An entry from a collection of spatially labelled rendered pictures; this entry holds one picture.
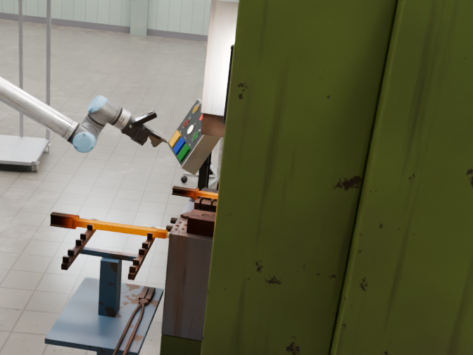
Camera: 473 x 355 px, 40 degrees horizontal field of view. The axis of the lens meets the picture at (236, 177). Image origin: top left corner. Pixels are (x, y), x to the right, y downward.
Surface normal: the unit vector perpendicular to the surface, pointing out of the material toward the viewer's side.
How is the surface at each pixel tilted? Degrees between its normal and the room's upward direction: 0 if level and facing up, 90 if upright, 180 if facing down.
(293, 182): 90
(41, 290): 0
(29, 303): 0
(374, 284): 90
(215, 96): 90
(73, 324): 0
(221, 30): 90
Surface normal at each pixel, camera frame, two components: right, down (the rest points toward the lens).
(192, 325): -0.15, 0.33
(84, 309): 0.11, -0.93
